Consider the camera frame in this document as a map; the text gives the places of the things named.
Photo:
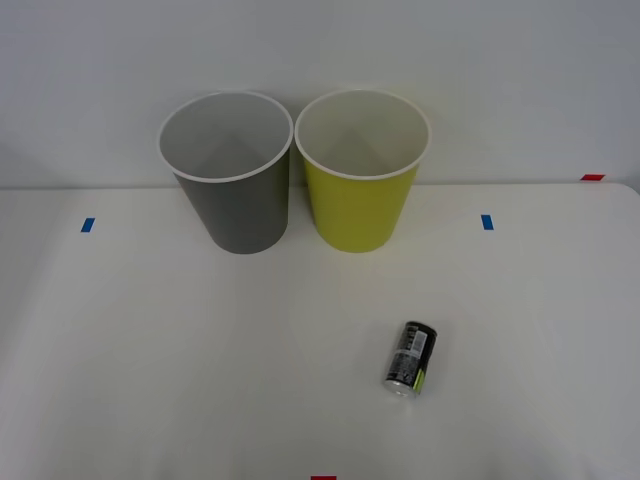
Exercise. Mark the black drink can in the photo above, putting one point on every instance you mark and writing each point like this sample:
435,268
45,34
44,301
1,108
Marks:
411,358

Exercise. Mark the yellow-green plastic waste bin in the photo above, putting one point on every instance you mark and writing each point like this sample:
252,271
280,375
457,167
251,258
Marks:
357,210

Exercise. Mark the grey plastic waste bin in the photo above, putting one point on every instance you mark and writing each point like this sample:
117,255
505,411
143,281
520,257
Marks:
240,210

